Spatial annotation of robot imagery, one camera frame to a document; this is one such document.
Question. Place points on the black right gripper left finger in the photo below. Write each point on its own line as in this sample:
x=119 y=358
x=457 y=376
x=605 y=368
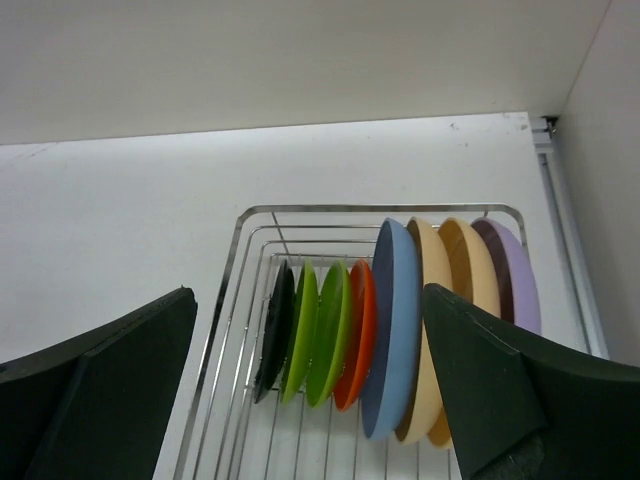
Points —
x=96 y=406

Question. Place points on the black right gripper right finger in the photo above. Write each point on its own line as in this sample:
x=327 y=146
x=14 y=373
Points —
x=520 y=406

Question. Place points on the beige plate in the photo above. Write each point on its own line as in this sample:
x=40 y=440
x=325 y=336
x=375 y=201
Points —
x=473 y=277
x=426 y=403

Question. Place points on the blue plate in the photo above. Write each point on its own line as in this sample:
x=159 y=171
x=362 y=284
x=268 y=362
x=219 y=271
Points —
x=390 y=381

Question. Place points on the orange plate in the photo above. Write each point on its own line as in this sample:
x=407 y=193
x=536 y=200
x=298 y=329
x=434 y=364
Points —
x=359 y=354

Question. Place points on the black plate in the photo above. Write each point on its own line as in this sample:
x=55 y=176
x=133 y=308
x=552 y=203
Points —
x=276 y=331

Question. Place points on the green plate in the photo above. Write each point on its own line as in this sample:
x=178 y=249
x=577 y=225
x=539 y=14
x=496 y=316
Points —
x=331 y=335
x=302 y=333

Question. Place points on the purple plate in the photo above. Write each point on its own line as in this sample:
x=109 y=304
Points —
x=519 y=300

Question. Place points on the chrome wire dish rack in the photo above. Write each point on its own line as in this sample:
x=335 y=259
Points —
x=228 y=435

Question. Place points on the aluminium table rail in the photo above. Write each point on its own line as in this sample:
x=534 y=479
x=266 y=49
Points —
x=575 y=266

